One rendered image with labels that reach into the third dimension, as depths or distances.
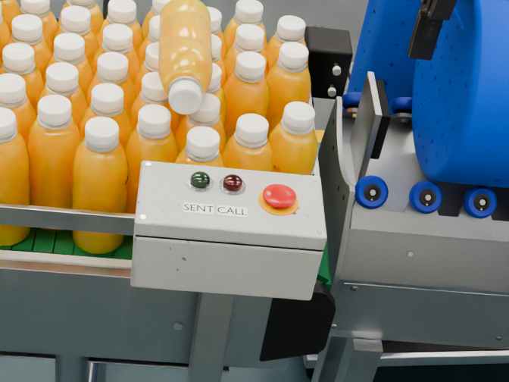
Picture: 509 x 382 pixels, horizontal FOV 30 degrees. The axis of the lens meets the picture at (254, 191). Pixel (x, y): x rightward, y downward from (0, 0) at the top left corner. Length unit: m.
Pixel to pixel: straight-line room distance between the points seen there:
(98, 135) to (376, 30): 0.76
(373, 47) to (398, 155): 0.38
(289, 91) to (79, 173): 0.33
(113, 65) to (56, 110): 0.12
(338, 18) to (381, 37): 1.83
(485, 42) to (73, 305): 0.61
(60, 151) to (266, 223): 0.29
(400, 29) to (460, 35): 0.46
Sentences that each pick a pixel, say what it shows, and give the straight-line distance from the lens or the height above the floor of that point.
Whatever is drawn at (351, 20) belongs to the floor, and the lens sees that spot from 3.55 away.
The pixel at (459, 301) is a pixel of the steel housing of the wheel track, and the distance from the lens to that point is 1.42.
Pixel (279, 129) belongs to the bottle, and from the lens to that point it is 1.19.
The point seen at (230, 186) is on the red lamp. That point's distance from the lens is 1.01.
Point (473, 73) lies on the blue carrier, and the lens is 1.17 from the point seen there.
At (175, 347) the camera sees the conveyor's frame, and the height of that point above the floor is 0.77.
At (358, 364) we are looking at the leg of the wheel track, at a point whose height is 0.59.
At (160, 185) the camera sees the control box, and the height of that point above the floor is 1.10.
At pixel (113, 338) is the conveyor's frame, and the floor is 0.78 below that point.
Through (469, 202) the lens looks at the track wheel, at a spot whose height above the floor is 0.97.
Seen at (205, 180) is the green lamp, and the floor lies 1.11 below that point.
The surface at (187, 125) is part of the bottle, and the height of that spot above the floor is 1.05.
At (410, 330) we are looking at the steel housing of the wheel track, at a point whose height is 0.66.
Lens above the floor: 1.77
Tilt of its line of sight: 41 degrees down
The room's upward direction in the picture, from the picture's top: 10 degrees clockwise
